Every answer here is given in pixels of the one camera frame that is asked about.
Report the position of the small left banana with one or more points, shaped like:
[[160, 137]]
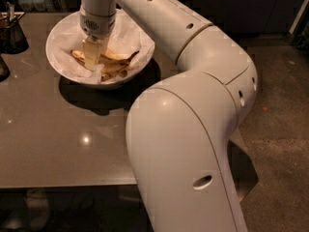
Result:
[[78, 55]]

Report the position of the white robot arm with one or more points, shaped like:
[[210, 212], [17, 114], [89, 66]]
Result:
[[177, 131]]

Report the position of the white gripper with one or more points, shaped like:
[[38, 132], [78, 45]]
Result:
[[98, 25]]

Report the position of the black mesh utensil holder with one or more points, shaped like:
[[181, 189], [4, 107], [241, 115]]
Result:
[[12, 38]]

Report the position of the white ceramic bowl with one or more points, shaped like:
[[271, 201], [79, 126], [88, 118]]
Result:
[[64, 71]]

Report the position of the dark object at left edge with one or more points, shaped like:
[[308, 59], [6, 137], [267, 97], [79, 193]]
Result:
[[4, 70]]

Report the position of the white paper bowl liner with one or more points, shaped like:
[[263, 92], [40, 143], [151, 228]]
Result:
[[128, 36]]

